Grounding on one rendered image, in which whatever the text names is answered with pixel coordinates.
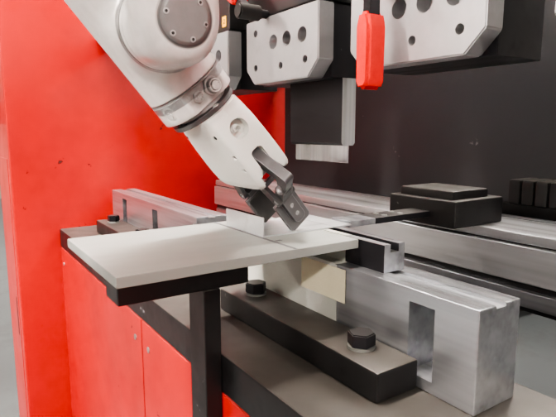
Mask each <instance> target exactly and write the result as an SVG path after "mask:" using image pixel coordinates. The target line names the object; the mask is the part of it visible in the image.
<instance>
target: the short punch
mask: <svg viewBox="0 0 556 417"><path fill-rule="evenodd" d="M355 112H356V79H351V78H338V79H326V80H320V81H313V82H306V83H299V84H291V85H290V142H291V143H292V144H296V159H297V160H308V161H329V162H340V163H348V146H353V144H354V143H355Z"/></svg>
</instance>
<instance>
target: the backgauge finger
mask: <svg viewBox="0 0 556 417"><path fill-rule="evenodd" d="M502 202H503V198H502V197H501V196H496V195H489V194H487V189H486V188H480V187H472V186H463V185H448V184H440V183H430V184H420V185H403V186H401V192H399V193H392V194H391V200H390V211H383V212H376V213H363V214H356V215H349V216H342V217H335V218H332V220H335V221H339V222H343V223H350V224H351V226H346V227H348V228H352V227H359V226H365V225H371V224H377V223H388V222H394V221H401V220H407V221H412V222H417V223H425V224H429V225H434V226H438V227H443V228H451V229H457V228H466V227H471V226H477V225H482V224H487V223H496V222H500V221H501V214H502Z"/></svg>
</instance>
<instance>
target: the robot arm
mask: <svg viewBox="0 0 556 417"><path fill-rule="evenodd" d="M64 1H65V3H66V4H67V5H68V6H69V8H70V9H71V10H72V11H73V13H74V14H75V15H76V17H77V18H78V19H79V20H80V21H81V22H82V23H83V24H84V26H85V27H86V28H87V30H88V31H89V32H90V33H91V35H92V36H93V37H94V39H95V40H96V41H97V42H98V43H99V44H100V45H101V46H102V48H103V49H104V50H105V52H106V53H107V54H108V55H109V57H110V58H111V59H112V60H113V62H114V63H115V64H116V66H117V67H118V68H119V69H120V70H121V71H122V72H123V74H124V75H125V76H126V77H127V79H128V80H129V81H130V82H131V84H132V85H133V86H134V88H135V89H136V90H137V91H138V93H139V94H140V95H141V96H142V97H143V98H144V99H145V100H146V102H147V103H148V104H149V106H150V107H151V108H152V109H153V111H154V112H155V113H156V115H157V116H158V117H159V118H160V120H161V121H162V122H163V123H164V124H165V125H166V126H167V127H173V128H174V129H175V131H176V132H178V133H182V132H183V133H184V134H185V135H186V136H187V138H188V139H189V141H190V142H191V144H192V145H193V147H194V148H195V150H196V151H197V152H198V153H199V155H200V156H201V157H202V159H203V160H204V161H205V163H206V164H207V165H208V167H209V168H210V169H211V171H212V172H213V173H214V174H215V175H216V176H217V177H218V178H219V179H220V180H221V181H222V182H224V183H225V184H228V185H231V186H234V188H235V190H236V191H237V193H238V194H239V196H240V197H241V198H242V199H246V201H245V202H246V203H247V205H248V206H249V208H250V209H251V210H252V212H253V213H254V214H255V215H256V216H258V217H262V218H264V223H266V222H267V221H268V220H269V219H270V218H271V216H272V215H273V214H274V213H275V212H277V214H278V215H279V216H280V218H281V219H282V221H283V222H284V223H285V225H286V226H287V228H288V229H289V230H291V231H295V230H296V229H297V228H298V227H299V225H300V224H301V223H302V222H303V221H304V220H305V219H306V218H307V217H308V216H309V210H308V209H307V208H306V206H305V205H304V203H303V202H302V201H301V199H300V197H299V196H298V195H297V193H296V192H295V187H294V186H293V179H294V176H293V175H292V174H291V173H290V172H289V171H288V170H287V169H286V168H284V167H283V166H286V165H287V164H288V159H287V157H286V156H285V154H284V152H283V151H282V150H281V149H280V147H279V146H278V145H277V143H276V142H275V141H274V139H273V138H272V137H271V135H270V134H269V132H268V131H267V130H266V129H265V128H264V127H263V126H262V124H261V123H260V122H259V121H258V119H257V118H256V117H255V116H254V114H253V113H252V112H251V111H250V110H249V109H248V108H247V107H246V106H245V104H244V103H243V102H242V101H241V100H240V99H239V98H238V97H237V96H236V95H234V94H232V89H231V87H230V86H229V82H230V78H229V77H228V76H227V74H226V73H225V71H224V70H223V68H222V67H221V65H220V64H219V63H218V61H217V60H216V58H215V57H214V56H213V54H212V52H211V50H212V49H213V46H214V43H215V41H216V39H217V35H218V27H219V0H64ZM265 173H267V174H268V175H269V176H268V177H267V178H266V179H265V181H263V180H262V179H261V178H262V177H263V175H264V174H265ZM273 180H276V182H277V186H276V188H275V193H274V192H273V191H272V190H271V189H270V188H269V187H268V186H269V185H270V184H271V183H272V182H273Z"/></svg>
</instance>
